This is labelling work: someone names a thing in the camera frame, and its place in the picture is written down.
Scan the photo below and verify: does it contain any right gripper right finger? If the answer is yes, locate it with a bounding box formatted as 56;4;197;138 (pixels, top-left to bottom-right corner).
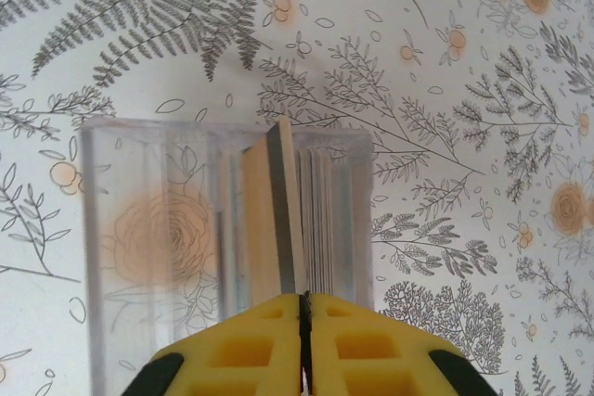
305;293;496;396

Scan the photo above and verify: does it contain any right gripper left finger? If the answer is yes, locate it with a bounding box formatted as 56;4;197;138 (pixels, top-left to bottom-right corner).
120;292;303;396

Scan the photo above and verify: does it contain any beige card with dark stripe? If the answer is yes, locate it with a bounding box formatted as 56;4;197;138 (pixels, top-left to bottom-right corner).
239;116;308;299

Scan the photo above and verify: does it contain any white-edged card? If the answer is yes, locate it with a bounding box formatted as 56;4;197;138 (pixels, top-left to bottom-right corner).
297;147;321;294

